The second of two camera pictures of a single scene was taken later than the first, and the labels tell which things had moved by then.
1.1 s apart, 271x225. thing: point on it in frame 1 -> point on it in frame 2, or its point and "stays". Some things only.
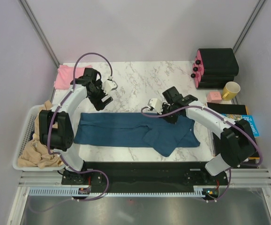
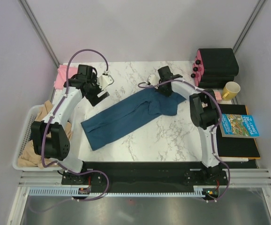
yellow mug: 230,91 stays
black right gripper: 172,121 -> 168,94
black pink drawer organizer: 214,67 stays
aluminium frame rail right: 248,24 stays
